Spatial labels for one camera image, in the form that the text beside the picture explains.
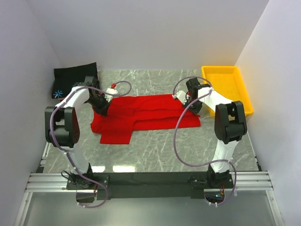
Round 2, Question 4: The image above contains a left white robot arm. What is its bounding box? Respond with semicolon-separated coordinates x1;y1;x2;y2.
45;76;118;189

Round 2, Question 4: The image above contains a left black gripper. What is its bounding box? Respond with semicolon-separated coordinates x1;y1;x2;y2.
86;93;112;117

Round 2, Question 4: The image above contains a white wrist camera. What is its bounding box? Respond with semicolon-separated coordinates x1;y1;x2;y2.
172;90;189;105
104;88;119;103

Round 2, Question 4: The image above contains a folded black t shirt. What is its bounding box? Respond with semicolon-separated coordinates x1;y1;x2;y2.
51;62;98;99

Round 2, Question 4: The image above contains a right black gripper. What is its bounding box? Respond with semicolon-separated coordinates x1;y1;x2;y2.
182;96;203;116

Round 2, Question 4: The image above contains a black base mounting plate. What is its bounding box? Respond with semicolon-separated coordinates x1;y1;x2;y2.
66;171;234;200

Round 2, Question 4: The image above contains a yellow plastic bin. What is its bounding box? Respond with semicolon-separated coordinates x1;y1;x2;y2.
201;66;253;116

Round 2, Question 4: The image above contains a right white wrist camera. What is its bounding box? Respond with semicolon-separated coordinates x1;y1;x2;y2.
172;90;189;105

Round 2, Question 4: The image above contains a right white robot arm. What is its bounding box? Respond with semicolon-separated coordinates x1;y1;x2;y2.
183;78;247;188

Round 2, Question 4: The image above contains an aluminium frame rail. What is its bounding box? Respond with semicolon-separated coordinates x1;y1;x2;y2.
25;171;274;193

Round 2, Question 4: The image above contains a red t shirt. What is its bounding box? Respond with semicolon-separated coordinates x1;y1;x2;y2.
90;93;201;145

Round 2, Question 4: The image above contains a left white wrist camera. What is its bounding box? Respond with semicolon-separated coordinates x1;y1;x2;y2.
104;88;119;103

